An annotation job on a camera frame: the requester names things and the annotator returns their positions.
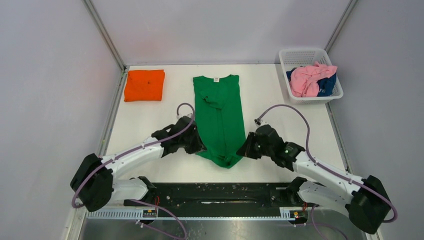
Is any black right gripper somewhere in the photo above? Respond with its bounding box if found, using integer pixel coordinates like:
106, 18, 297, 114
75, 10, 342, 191
236, 131, 274, 160

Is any green t shirt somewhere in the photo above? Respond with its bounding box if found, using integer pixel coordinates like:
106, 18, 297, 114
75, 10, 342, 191
192, 74, 246, 169

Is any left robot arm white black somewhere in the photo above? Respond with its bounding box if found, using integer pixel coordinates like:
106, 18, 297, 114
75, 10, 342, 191
70, 115, 207, 212

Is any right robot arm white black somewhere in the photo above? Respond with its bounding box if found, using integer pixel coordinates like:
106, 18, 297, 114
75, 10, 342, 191
236, 124, 391, 235

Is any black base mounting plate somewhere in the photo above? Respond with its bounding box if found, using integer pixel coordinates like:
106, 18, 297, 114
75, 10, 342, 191
123, 178, 353, 220

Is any folded orange t shirt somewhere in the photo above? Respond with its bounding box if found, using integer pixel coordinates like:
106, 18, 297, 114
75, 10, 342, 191
124, 69, 166, 102

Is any pink t shirt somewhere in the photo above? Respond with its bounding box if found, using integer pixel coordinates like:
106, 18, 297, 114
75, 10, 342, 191
289, 61, 338, 98

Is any navy blue t shirt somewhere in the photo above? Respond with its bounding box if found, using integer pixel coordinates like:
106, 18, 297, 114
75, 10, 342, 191
286, 67, 337, 98

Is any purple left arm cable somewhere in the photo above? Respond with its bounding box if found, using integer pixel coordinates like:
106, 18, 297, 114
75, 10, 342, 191
71, 102, 196, 240

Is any white slotted cable duct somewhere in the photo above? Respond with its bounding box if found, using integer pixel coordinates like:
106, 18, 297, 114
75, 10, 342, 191
85, 207, 306, 222

